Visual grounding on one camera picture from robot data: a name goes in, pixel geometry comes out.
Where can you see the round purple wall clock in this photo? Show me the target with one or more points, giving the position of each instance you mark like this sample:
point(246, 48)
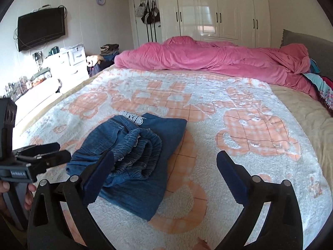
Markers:
point(100, 2)

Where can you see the white orange fleece blanket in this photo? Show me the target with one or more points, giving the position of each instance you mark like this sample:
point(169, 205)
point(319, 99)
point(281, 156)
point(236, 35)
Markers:
point(240, 116)

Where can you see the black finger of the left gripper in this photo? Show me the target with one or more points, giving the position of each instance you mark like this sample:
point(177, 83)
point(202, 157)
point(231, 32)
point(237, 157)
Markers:
point(41, 163)
point(34, 150)

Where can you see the dark clothes heap on chair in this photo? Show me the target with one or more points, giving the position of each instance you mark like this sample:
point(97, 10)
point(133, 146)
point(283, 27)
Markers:
point(97, 63)

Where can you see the bags hanging on door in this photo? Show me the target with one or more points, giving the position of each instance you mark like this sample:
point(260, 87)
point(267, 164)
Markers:
point(148, 12)

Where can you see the grey padded headboard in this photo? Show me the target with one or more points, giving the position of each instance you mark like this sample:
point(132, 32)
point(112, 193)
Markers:
point(320, 50)

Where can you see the white drawer cabinet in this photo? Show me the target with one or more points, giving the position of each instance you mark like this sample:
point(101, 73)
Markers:
point(68, 65)

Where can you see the person's left hand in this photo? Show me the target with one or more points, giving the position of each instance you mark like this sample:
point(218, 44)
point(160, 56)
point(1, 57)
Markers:
point(4, 188)

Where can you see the pink duvet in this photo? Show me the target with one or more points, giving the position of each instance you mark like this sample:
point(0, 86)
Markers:
point(283, 66)

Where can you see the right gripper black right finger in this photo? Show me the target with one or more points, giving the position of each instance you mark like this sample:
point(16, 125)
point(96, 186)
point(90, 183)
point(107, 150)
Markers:
point(282, 228)

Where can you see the white glossy wardrobe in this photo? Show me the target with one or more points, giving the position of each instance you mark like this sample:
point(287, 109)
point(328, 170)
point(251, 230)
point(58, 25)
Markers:
point(242, 22)

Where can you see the beige bed sheet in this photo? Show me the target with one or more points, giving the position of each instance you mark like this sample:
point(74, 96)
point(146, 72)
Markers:
point(315, 121)

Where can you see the white desk with clutter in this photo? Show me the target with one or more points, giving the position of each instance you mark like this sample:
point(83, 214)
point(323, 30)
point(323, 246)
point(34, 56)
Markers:
point(31, 97)

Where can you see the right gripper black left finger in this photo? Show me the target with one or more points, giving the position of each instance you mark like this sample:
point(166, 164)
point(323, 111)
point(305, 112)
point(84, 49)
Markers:
point(48, 229)

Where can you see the black wall television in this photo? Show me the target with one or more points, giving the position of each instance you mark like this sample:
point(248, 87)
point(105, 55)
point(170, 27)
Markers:
point(40, 27)

